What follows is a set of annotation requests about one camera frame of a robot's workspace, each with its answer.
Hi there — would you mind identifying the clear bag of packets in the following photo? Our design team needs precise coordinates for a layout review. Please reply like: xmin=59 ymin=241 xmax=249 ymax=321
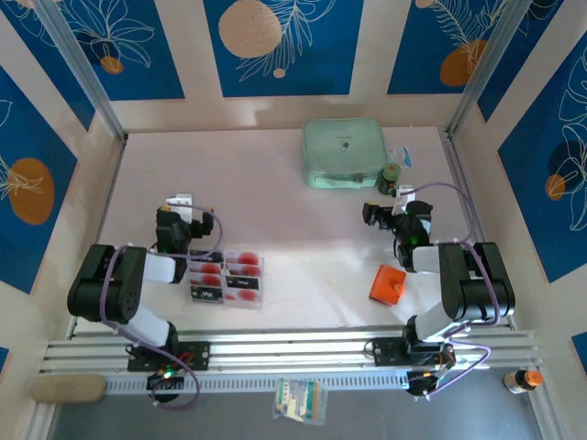
xmin=273 ymin=378 xmax=329 ymax=425

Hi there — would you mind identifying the aluminium mounting rail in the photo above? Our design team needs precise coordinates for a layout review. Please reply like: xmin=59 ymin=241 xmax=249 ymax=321
xmin=39 ymin=325 xmax=545 ymax=375

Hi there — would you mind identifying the white slotted cable duct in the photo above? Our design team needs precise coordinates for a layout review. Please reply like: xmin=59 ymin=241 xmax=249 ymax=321
xmin=105 ymin=369 xmax=412 ymax=394

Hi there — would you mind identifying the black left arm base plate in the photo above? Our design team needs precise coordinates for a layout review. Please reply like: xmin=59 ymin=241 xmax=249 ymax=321
xmin=127 ymin=341 xmax=212 ymax=372

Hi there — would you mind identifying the beige foam pad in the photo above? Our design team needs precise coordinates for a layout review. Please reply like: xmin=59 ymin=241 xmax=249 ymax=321
xmin=30 ymin=374 xmax=107 ymax=404

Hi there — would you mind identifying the orange card holder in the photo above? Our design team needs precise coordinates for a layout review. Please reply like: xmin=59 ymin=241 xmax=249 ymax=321
xmin=369 ymin=264 xmax=408 ymax=306

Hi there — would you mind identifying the small clear blue-printed packet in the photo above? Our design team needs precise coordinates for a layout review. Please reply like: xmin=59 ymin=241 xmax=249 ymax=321
xmin=387 ymin=145 xmax=414 ymax=170

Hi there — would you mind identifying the aluminium frame post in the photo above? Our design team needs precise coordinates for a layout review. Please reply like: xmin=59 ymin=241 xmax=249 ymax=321
xmin=34 ymin=0 xmax=128 ymax=141
xmin=447 ymin=0 xmax=528 ymax=137

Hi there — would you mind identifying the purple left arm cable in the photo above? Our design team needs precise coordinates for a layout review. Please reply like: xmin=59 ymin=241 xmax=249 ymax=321
xmin=98 ymin=203 xmax=226 ymax=410

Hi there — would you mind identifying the dark bottle with green cap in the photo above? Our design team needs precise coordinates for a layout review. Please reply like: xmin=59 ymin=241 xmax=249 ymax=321
xmin=376 ymin=162 xmax=403 ymax=197

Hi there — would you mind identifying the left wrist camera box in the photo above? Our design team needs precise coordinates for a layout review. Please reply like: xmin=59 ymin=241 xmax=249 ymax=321
xmin=163 ymin=192 xmax=195 ymax=222

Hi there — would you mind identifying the mint green zip pouch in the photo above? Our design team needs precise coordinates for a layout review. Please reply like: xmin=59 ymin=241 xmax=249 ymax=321
xmin=301 ymin=117 xmax=389 ymax=190

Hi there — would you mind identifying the brown bottle with orange cap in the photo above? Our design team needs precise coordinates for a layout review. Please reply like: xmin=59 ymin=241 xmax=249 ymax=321
xmin=504 ymin=368 xmax=545 ymax=395

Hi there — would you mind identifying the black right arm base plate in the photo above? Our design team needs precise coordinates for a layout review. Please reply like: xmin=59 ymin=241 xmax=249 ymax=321
xmin=371 ymin=335 xmax=455 ymax=368

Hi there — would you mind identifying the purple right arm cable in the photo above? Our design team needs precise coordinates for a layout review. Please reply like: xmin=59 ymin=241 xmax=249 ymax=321
xmin=398 ymin=182 xmax=501 ymax=401

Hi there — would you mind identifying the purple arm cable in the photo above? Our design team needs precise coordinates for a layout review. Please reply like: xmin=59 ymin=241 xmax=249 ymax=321
xmin=398 ymin=182 xmax=501 ymax=401
xmin=98 ymin=203 xmax=226 ymax=410

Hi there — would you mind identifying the clear tray of red items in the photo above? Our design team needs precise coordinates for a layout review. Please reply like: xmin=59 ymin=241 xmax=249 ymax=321
xmin=188 ymin=248 xmax=266 ymax=310

